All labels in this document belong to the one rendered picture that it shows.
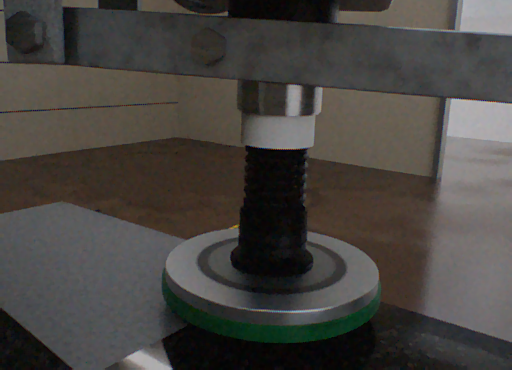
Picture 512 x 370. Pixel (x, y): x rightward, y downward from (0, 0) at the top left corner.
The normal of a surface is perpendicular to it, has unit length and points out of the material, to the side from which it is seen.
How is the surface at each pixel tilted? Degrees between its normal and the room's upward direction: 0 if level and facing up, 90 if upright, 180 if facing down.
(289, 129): 90
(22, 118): 90
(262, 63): 90
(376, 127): 90
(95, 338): 0
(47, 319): 0
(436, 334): 0
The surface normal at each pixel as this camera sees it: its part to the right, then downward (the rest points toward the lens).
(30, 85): 0.81, 0.16
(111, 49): -0.22, 0.22
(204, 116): -0.59, 0.16
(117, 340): 0.04, -0.97
